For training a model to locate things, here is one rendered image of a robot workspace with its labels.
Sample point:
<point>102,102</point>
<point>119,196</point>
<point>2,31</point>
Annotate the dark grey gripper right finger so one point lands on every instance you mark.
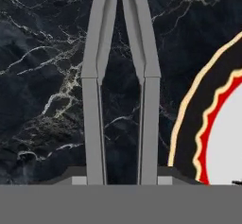
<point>167,173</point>

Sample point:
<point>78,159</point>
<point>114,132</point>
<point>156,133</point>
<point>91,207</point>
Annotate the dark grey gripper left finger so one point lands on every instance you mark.
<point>75,173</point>

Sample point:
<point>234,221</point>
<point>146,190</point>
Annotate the black plate red cream rim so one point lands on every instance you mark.
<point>189,133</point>

